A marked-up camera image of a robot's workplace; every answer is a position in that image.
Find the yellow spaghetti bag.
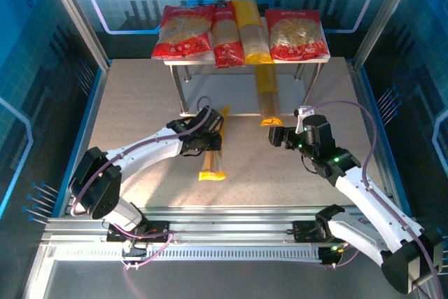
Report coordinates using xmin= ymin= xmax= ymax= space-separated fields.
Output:
xmin=254 ymin=63 xmax=284 ymax=128
xmin=197 ymin=105 xmax=232 ymax=182
xmin=231 ymin=0 xmax=276 ymax=66

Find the red spaghetti bag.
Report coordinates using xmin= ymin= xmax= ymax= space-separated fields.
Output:
xmin=211 ymin=1 xmax=246 ymax=69

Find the red macaroni bag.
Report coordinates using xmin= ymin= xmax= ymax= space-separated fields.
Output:
xmin=264 ymin=8 xmax=330 ymax=62
xmin=150 ymin=4 xmax=215 ymax=60

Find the white two-tier shelf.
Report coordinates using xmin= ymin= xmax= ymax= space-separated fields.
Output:
xmin=162 ymin=15 xmax=332 ymax=120

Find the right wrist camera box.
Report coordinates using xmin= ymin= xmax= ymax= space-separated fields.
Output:
xmin=293 ymin=105 xmax=316 ymax=134

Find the aluminium mounting rail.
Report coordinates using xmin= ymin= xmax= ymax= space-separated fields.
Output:
xmin=40 ymin=206 xmax=421 ymax=244

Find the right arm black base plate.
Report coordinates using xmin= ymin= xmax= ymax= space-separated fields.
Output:
xmin=293 ymin=220 xmax=332 ymax=244

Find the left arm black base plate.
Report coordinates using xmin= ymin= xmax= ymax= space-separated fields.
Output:
xmin=106 ymin=220 xmax=173 ymax=244

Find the white slotted cable duct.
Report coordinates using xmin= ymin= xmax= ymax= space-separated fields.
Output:
xmin=54 ymin=245 xmax=321 ymax=262

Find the aluminium frame post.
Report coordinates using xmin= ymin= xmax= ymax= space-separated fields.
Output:
xmin=352 ymin=0 xmax=423 ymax=67
xmin=40 ymin=0 xmax=110 ymax=71

